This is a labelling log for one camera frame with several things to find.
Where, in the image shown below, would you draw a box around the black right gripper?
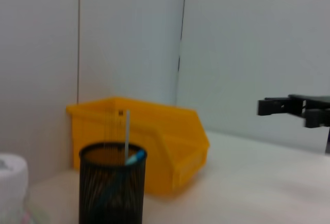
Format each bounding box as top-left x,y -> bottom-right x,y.
257,93 -> 330,130

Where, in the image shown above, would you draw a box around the blue scissors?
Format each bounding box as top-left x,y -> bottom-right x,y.
125,149 -> 146,166

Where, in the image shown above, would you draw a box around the transparent plastic ruler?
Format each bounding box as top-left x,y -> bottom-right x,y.
103,108 -> 131,165

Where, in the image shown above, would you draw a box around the clear water bottle green label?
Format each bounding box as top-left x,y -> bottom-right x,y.
0,152 -> 29,211

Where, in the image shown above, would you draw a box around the black mesh pen holder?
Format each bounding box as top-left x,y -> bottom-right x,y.
78,142 -> 149,224

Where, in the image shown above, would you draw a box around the green glass fruit bowl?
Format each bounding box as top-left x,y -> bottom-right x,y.
0,203 -> 51,224

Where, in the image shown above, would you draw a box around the yellow plastic bin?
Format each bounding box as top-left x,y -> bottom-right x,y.
65,95 -> 211,199

